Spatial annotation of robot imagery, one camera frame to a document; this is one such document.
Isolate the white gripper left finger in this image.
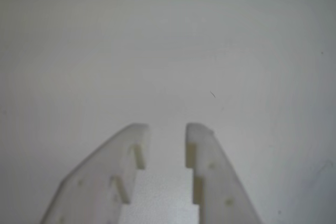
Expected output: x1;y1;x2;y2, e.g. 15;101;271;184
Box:
39;123;152;224

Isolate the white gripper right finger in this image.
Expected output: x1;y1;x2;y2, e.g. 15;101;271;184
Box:
185;122;264;224

